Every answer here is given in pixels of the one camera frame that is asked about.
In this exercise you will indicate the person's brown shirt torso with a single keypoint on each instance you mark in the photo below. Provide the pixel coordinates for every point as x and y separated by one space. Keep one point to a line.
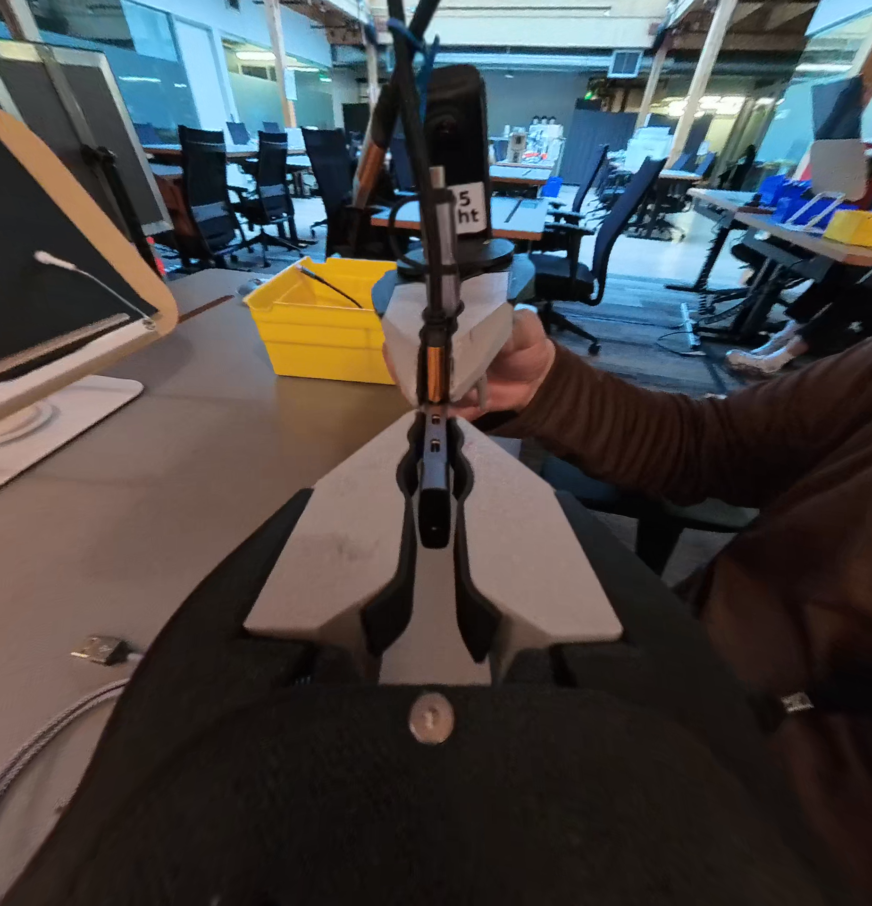
818 601

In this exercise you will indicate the white standing desk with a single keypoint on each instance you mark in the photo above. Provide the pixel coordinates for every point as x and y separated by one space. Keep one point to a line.
776 233

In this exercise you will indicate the small yellow bin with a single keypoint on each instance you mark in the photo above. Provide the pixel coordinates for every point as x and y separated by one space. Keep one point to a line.
857 228

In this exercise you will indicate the framed grey panel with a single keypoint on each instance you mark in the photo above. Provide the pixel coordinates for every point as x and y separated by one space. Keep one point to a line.
39 92

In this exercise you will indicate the yellow plastic bin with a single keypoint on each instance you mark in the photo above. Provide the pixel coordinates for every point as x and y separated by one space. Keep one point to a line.
316 340

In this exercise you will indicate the wood-framed monitor on stand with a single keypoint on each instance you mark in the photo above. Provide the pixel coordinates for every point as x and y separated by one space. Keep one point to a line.
47 226

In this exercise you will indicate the person's right hand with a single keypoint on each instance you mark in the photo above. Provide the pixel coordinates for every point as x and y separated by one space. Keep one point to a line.
524 361

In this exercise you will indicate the floor power strip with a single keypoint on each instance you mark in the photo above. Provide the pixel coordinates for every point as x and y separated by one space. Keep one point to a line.
692 327

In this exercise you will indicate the black office chair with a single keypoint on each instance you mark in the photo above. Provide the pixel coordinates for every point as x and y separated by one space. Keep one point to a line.
606 240
209 191
333 184
274 184

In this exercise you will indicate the wooden office desk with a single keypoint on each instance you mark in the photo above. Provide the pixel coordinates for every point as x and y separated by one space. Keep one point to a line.
514 212

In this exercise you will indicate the person's right forearm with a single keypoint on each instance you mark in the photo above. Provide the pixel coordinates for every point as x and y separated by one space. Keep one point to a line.
691 432

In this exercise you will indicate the blue plastic bins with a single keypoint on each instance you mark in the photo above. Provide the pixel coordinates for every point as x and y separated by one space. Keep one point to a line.
790 198

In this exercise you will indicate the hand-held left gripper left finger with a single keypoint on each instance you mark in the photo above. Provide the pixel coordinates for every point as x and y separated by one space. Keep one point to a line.
323 559

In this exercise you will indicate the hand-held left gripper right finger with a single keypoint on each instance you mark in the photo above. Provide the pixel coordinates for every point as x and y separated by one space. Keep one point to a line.
528 566

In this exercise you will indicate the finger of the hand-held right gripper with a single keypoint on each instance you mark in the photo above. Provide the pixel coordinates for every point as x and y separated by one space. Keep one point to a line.
482 318
404 333

